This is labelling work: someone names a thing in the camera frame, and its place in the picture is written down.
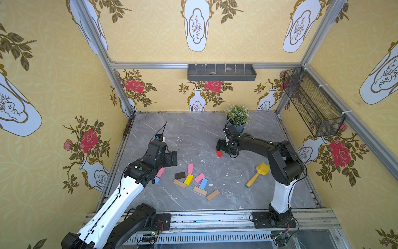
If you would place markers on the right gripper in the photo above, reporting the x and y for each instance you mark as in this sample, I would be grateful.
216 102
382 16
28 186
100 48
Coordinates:
222 146

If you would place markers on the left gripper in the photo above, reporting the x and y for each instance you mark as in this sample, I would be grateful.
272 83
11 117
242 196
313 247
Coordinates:
157 172

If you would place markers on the red block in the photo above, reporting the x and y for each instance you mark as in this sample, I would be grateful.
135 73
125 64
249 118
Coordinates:
219 153

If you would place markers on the pink block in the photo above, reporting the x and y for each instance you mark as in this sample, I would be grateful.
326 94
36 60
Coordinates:
190 169
160 173
199 178

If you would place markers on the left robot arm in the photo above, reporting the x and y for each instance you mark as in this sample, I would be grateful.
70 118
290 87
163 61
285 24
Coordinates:
105 231

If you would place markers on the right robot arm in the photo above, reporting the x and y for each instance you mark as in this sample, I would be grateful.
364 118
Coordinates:
285 165

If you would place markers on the dark brown block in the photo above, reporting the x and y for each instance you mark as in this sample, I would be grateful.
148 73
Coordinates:
180 175

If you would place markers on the light blue block left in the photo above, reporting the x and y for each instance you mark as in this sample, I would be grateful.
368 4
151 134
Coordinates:
157 180

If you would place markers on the wooden block left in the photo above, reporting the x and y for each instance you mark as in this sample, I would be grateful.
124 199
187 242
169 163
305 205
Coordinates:
179 183

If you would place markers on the wooden block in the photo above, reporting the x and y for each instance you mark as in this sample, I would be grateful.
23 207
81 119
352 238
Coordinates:
179 183
200 191
213 195

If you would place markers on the yellow block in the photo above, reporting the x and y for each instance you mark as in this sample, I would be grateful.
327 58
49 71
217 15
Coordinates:
188 179

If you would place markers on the potted green plant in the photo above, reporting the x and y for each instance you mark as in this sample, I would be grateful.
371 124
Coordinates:
237 116

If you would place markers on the blue block centre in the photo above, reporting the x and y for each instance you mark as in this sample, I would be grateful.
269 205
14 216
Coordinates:
203 183

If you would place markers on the wooden block middle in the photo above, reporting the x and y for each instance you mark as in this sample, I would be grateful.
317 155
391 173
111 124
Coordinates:
200 191

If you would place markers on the wooden block right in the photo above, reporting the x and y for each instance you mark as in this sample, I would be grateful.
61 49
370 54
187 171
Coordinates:
213 195

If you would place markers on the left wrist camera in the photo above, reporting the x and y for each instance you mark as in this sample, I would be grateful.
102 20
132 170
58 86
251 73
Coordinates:
160 137

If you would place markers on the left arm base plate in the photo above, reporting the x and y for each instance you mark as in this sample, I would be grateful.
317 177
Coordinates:
161 221

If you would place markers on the grey wall shelf tray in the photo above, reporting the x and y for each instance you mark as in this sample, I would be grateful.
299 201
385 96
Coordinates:
221 72

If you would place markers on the circuit board with wires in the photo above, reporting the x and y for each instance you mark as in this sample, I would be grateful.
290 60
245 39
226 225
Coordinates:
148 239

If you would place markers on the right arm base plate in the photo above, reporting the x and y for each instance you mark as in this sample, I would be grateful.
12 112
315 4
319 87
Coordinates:
272 219

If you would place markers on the black wire mesh basket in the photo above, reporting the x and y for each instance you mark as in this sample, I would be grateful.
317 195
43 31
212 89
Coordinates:
318 110

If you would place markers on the aluminium rail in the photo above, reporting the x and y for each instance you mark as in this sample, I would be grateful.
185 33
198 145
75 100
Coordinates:
316 229

